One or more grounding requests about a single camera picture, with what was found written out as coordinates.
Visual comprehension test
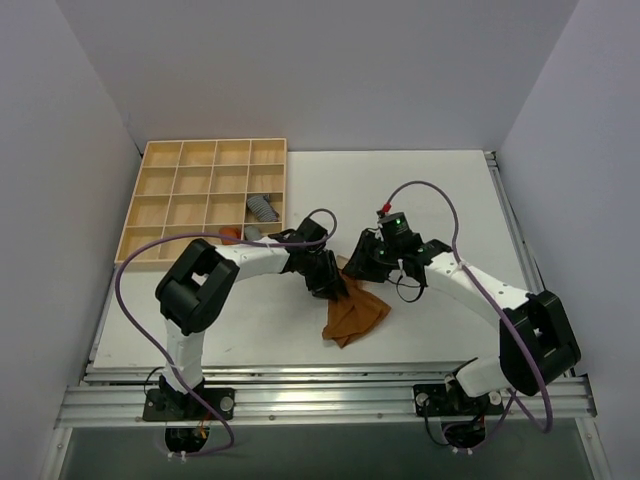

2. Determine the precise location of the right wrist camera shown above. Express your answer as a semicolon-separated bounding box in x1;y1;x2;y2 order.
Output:
377;202;416;250

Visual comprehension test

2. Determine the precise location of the aluminium rail frame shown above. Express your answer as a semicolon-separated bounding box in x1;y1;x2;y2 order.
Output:
42;151;611;479

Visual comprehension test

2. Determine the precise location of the brown underwear cream waistband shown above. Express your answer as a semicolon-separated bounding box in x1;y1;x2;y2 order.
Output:
322;255;391;348

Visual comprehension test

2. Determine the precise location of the grey rolled sock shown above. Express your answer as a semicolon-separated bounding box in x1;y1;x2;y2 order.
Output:
246;194;280;223

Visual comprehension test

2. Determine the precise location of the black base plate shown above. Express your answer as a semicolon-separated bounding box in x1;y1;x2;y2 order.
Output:
142;386;236;422
412;383;504;418

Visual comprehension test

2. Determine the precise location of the orange rolled item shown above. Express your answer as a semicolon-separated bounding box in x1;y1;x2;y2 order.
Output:
219;227;241;245

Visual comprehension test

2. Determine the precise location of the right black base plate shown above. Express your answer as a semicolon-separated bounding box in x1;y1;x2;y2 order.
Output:
412;383;504;418

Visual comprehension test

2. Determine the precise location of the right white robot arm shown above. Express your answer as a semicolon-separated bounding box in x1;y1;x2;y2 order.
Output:
343;230;582;413

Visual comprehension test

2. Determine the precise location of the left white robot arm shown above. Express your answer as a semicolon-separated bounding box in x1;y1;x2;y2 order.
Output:
155;218;348;419

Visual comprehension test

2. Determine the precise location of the wooden compartment tray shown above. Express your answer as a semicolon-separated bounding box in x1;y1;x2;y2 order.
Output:
115;138;288;270

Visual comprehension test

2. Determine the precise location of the grey folded cloth roll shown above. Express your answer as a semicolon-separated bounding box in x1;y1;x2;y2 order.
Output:
244;225;263;242

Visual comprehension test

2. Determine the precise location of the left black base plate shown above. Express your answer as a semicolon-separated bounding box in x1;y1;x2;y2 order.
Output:
142;386;236;422

